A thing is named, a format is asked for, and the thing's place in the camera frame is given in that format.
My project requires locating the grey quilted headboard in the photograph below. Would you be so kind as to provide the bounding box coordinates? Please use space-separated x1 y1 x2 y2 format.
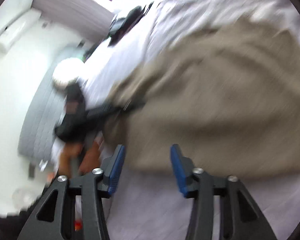
18 46 85 164

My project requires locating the dark green garment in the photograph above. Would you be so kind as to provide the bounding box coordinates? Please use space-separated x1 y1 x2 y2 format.
107 2 154 47

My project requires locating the grey striped curtain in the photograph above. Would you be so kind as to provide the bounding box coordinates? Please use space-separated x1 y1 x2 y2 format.
32 0 114 42

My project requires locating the brown knit sweater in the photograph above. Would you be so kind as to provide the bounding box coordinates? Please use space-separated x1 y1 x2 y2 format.
103 18 300 178

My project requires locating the person's left hand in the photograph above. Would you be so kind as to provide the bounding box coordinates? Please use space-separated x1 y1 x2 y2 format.
57 137 104 178

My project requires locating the lavender fleece blanket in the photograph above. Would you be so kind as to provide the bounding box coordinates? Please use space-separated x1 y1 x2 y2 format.
81 0 163 110

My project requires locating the white air conditioner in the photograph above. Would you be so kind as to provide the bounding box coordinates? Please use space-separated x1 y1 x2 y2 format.
0 8 42 53

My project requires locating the lavender textured bedspread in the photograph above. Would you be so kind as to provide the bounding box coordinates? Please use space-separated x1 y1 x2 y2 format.
103 0 300 239

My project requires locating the white pillow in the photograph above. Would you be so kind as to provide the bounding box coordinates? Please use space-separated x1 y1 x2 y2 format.
52 57 85 90

